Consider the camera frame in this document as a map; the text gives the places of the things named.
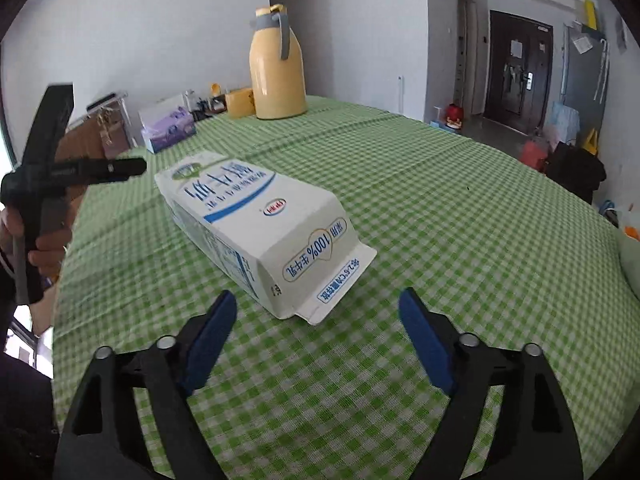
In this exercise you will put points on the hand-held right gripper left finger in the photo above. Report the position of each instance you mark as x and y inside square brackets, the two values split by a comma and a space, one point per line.
[212, 342]

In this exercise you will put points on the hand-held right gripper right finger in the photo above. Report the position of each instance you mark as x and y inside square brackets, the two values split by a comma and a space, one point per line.
[425, 342]

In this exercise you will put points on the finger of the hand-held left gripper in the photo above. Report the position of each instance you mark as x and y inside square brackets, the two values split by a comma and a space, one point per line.
[110, 169]

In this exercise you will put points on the white blue milk carton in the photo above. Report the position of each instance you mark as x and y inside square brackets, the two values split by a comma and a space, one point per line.
[265, 225]

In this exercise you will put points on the person's left hand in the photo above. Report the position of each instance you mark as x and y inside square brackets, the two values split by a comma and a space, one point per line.
[52, 250]

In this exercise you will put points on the brown wooden chair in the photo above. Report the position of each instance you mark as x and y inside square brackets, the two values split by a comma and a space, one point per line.
[90, 140]

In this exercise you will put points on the purple tissue box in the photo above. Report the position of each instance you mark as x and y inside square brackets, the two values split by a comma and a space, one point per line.
[170, 132]

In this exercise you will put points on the white bottle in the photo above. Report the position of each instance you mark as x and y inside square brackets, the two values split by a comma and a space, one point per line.
[188, 99]

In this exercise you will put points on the small yellow gadget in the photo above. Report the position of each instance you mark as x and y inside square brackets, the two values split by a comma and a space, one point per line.
[215, 90]

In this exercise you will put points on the green checked tablecloth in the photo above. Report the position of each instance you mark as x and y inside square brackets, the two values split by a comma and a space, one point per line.
[425, 210]

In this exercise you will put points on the yellow mug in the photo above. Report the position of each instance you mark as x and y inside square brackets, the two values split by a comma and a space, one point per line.
[240, 102]

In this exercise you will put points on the yellow thermos jug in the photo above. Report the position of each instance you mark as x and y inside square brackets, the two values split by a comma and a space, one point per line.
[277, 80]

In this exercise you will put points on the red bag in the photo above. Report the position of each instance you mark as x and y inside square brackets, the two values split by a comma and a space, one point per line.
[534, 155]

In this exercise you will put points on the white bowl of oranges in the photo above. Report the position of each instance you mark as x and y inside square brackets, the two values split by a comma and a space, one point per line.
[631, 265]

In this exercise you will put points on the black bag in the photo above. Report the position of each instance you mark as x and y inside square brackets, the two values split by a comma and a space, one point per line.
[575, 172]

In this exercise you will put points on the light blue hanging cloth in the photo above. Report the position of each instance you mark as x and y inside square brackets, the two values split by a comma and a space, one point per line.
[565, 122]

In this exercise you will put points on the dark brown entrance door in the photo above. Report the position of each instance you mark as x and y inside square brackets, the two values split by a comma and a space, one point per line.
[517, 70]

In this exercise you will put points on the grey refrigerator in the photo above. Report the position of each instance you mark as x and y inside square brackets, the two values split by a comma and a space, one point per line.
[582, 80]

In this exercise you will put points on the white umbrella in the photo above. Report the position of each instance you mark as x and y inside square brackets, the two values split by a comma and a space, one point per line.
[601, 67]

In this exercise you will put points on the yellow box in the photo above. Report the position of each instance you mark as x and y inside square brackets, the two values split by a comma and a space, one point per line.
[591, 14]

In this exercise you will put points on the metal rail rack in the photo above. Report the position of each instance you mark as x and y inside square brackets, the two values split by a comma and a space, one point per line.
[107, 100]

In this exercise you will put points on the white wall breaker box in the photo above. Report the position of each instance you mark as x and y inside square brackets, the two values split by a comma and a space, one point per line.
[621, 34]

